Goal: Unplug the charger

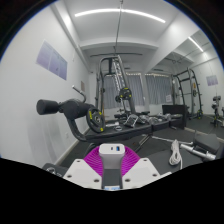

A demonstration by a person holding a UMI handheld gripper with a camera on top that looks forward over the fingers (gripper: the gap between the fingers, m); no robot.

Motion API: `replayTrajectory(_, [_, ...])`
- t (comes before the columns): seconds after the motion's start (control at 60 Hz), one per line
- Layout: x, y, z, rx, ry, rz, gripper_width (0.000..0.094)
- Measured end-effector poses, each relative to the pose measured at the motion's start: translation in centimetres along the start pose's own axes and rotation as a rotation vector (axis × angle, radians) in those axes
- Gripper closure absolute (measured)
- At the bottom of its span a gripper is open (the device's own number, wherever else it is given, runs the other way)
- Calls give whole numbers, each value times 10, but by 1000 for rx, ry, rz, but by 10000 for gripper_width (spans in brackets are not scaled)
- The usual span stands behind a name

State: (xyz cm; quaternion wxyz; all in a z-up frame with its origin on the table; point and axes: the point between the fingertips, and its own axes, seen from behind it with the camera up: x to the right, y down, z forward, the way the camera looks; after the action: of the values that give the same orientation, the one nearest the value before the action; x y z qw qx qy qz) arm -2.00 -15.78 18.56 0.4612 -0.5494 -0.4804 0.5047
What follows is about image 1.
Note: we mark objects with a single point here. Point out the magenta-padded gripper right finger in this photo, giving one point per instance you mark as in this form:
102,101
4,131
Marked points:
140,170

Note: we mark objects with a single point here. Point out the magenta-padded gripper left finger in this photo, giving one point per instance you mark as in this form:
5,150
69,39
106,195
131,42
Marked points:
83,171

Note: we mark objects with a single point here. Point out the white charger block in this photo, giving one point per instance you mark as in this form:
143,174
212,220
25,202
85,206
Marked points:
112,160

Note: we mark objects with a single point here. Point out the black padded weight bench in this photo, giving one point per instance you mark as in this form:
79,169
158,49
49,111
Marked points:
160,158

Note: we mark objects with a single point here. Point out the black yellow weight plate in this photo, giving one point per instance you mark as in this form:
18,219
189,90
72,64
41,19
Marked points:
96,119
125,93

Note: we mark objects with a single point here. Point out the silver metal bar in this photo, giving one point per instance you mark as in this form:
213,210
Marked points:
200,153

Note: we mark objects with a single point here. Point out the black bench with roller pads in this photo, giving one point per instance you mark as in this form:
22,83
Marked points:
73,108

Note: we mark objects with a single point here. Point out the black box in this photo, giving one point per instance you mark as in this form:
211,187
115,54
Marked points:
175,115

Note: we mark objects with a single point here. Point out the grey curtain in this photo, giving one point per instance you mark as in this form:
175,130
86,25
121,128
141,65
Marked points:
136,90
158,88

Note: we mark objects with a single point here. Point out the black squat rack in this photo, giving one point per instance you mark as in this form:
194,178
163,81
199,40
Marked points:
193,93

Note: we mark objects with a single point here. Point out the grey power rack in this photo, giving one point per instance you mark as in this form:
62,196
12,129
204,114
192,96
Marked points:
120,76

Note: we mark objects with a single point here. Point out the black exercise machine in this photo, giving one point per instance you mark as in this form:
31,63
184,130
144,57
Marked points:
217,108

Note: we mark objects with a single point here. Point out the short ceiling light strip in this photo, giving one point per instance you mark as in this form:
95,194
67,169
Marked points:
196,44

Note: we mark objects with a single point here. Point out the long ceiling light strip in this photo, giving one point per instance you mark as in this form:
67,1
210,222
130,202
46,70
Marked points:
120,11

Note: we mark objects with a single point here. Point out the small purple wall poster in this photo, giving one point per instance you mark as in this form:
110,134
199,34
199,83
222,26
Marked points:
212,80

